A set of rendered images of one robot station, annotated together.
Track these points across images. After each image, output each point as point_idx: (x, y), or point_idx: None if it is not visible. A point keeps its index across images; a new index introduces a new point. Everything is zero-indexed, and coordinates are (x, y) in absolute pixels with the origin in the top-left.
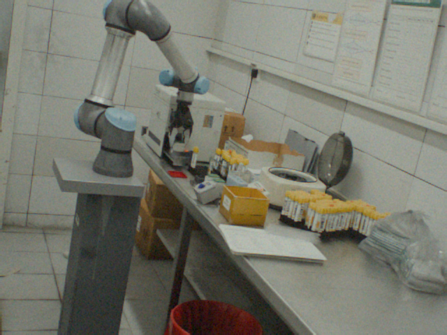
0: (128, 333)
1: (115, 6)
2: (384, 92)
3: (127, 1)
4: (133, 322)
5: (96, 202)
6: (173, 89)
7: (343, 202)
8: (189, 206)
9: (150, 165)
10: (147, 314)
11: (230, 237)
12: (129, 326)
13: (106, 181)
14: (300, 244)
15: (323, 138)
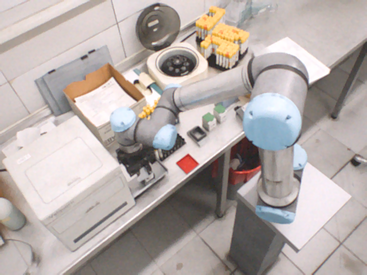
0: (166, 264)
1: (303, 108)
2: None
3: (302, 84)
4: (147, 270)
5: None
6: (63, 183)
7: (218, 27)
8: None
9: (144, 214)
10: (127, 267)
11: (312, 78)
12: (156, 270)
13: (314, 171)
14: (277, 50)
15: (96, 39)
